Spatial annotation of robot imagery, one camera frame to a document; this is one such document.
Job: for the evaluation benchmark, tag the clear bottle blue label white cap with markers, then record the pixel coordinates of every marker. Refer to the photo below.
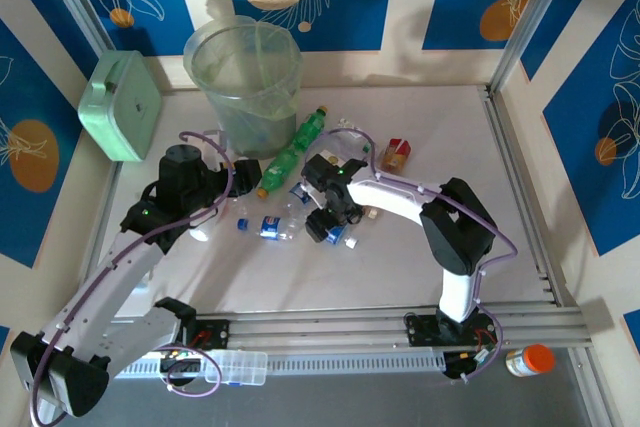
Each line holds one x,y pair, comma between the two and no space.
336,237

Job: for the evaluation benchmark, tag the green bottle orange cap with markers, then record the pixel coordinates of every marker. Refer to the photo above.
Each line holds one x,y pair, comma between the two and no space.
280,172

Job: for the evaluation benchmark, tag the clear bottle blue red label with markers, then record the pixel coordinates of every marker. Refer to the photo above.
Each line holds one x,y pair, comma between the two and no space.
270,227

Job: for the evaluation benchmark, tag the white bottle red label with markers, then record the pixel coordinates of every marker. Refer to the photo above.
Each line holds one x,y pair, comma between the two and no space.
200,234

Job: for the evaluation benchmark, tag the small white bottle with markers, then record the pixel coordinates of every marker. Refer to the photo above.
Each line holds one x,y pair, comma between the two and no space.
345,123

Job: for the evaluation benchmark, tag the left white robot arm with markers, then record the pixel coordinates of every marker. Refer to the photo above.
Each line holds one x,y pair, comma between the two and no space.
100,297

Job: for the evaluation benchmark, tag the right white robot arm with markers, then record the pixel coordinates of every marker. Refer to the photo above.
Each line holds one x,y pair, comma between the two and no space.
390,197

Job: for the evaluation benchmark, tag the translucent plastic bin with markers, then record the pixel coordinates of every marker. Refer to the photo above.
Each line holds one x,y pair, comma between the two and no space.
250,117

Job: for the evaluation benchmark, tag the mint green square box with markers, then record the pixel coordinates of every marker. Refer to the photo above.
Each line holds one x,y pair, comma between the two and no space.
120,107

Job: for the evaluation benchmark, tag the clear plastic organizer box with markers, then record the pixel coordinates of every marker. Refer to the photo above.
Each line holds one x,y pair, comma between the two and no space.
235,368

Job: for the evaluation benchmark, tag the grey metal base sheet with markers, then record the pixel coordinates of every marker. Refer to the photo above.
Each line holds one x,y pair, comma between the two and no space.
325,402

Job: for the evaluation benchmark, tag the black electronics board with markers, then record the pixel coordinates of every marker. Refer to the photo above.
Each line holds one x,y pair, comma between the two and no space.
475,358
180,358

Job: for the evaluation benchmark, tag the jar with orange lid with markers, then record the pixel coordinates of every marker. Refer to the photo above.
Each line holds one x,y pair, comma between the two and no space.
530,361

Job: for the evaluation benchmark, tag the long aluminium base rail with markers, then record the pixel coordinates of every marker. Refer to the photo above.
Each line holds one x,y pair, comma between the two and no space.
320,332

